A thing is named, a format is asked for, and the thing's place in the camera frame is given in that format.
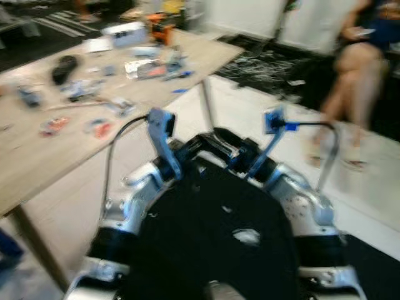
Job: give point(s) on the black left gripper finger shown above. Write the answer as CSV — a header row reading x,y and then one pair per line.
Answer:
x,y
219,150

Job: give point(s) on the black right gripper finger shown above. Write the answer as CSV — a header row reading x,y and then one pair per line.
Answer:
x,y
228,137

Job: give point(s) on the black rubbish bag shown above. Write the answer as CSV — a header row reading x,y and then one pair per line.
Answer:
x,y
209,231

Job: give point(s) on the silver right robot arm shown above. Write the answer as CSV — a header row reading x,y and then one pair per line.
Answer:
x,y
306,203

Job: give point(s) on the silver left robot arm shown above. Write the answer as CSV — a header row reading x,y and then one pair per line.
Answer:
x,y
122,215

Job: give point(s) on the small blue scrap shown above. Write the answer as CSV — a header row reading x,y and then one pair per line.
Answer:
x,y
180,90

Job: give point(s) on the black patterned rug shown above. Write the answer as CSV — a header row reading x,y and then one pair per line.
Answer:
x,y
269,65

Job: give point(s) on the orange and white wrapper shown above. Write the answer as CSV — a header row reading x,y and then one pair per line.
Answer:
x,y
100,129

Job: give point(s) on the silver foil packet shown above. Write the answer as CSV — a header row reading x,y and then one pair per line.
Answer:
x,y
139,67

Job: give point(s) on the orange power tool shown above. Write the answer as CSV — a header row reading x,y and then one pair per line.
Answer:
x,y
161,28

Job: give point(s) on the black floor stand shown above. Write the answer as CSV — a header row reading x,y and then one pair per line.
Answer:
x,y
284,19

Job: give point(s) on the white rectangular box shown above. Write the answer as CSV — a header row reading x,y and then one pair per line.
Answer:
x,y
125,34

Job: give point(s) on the grey robot leg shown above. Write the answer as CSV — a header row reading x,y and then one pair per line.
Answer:
x,y
224,292

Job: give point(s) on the person in dark clothes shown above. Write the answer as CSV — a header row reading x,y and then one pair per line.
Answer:
x,y
356,69

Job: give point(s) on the white paper sheet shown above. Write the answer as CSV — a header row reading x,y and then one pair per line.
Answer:
x,y
99,45

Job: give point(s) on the red and white wrapper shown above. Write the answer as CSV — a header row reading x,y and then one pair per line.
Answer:
x,y
53,125

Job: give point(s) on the black rounded object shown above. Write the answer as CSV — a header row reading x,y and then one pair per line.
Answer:
x,y
64,67

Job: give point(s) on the light wooden table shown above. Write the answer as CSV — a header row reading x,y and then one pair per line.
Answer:
x,y
37,150

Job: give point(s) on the small dark gadget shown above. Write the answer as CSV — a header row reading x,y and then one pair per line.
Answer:
x,y
29,97

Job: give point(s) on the striped grey rug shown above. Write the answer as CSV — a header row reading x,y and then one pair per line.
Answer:
x,y
59,22

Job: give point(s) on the dark blue object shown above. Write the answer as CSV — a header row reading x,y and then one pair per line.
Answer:
x,y
9,247

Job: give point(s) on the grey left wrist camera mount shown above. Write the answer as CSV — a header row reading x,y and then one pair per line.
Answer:
x,y
161,134

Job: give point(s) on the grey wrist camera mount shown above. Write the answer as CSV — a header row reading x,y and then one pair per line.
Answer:
x,y
161,134
272,125

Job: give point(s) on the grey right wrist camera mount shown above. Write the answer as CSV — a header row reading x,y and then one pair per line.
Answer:
x,y
272,125

